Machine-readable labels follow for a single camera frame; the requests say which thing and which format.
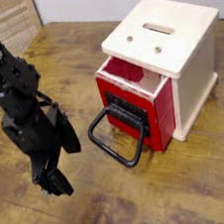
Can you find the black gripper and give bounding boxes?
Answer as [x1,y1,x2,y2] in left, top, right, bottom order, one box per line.
[1,102,81,196]

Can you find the black metal drawer handle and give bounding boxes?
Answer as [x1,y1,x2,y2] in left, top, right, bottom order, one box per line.
[83,98,151,173]

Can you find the red drawer front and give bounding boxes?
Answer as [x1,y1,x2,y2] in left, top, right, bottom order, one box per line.
[92,48,181,160]

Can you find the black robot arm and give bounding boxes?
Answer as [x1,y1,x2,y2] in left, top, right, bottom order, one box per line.
[0,41,81,196]

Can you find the white wooden box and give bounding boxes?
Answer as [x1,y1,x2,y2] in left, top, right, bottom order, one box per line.
[101,0,219,141]

